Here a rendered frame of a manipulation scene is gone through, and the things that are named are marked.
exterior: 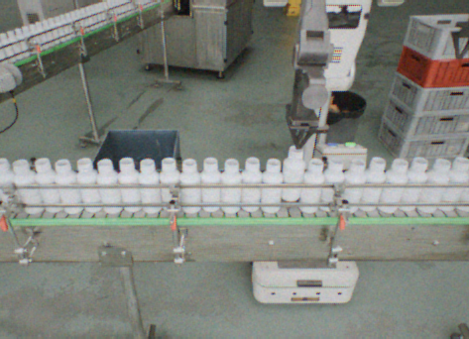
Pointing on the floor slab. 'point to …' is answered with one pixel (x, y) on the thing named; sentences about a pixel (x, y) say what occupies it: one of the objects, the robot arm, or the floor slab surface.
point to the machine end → (200, 36)
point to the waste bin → (338, 125)
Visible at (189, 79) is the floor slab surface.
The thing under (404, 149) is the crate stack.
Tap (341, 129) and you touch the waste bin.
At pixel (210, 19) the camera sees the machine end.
